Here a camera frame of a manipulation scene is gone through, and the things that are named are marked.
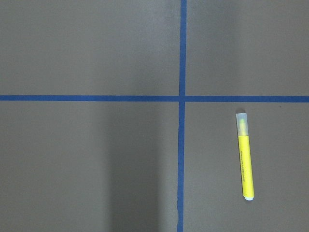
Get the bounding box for yellow highlighter pen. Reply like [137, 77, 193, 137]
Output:
[236, 113, 254, 201]

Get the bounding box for brown paper table cover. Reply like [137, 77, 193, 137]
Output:
[0, 0, 309, 232]

